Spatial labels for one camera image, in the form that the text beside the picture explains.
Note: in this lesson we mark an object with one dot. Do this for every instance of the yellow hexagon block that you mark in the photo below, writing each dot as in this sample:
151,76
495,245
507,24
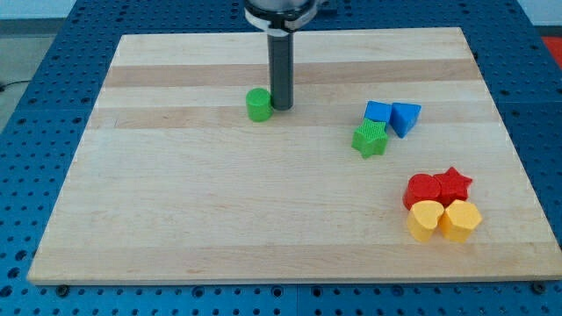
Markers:
459,220

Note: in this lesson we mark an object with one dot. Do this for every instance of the red star block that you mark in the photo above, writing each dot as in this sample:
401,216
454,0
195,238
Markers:
454,186

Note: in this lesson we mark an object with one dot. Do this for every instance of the light wooden board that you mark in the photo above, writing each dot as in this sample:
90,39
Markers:
172,183

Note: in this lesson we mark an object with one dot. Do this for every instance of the green star block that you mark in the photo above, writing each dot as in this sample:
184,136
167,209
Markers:
370,138

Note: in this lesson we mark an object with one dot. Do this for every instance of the blue triangle block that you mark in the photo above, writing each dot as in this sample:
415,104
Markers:
404,117

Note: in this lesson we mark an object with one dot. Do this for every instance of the green cylinder block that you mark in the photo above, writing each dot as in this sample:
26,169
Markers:
258,103

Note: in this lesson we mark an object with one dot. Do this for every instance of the yellow heart block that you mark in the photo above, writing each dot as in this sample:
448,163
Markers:
423,218

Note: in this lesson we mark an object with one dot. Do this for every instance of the blue cube block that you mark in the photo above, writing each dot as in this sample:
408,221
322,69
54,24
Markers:
378,112

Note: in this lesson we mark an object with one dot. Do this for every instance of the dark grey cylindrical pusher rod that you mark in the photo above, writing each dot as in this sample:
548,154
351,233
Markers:
280,51

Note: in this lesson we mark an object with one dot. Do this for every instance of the red cylinder block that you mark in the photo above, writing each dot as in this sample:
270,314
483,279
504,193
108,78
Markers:
420,187

